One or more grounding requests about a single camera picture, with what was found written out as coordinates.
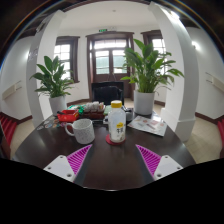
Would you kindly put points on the black chair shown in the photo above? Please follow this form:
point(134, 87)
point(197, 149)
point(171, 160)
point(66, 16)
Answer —
point(106, 93)

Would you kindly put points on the green exit sign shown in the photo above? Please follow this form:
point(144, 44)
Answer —
point(103, 30)

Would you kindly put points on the yellow-capped clear drink bottle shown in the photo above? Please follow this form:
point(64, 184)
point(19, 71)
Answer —
point(117, 125)

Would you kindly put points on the printed paper brochure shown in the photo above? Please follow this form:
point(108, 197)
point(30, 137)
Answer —
point(148, 125)

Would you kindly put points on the colourful printed cards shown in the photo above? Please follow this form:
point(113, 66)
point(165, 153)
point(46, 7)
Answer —
point(50, 122)

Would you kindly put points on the brown-framed narrow window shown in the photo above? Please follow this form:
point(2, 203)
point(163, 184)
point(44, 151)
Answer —
point(156, 41)

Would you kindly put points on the tray of wrapped snacks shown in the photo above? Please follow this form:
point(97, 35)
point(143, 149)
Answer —
point(93, 109)

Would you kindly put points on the small potted green plant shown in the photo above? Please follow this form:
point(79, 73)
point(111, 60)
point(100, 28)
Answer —
point(53, 80)

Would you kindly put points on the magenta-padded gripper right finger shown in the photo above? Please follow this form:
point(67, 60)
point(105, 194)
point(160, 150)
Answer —
point(166, 166)

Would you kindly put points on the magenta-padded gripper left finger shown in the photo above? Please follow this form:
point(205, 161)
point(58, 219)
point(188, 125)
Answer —
point(60, 166)

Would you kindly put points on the large potted green plant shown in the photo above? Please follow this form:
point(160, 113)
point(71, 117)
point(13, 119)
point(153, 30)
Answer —
point(146, 73)

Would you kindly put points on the white wall radiator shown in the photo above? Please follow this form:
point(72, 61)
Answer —
point(11, 90)
point(216, 81)

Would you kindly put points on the brown wooden glazed door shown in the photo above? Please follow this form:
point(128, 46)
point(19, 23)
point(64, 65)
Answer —
point(108, 60)

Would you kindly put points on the white speckled mug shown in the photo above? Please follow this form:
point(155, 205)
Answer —
point(83, 131)

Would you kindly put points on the dark grey dumbbells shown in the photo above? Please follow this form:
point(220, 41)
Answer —
point(129, 115)

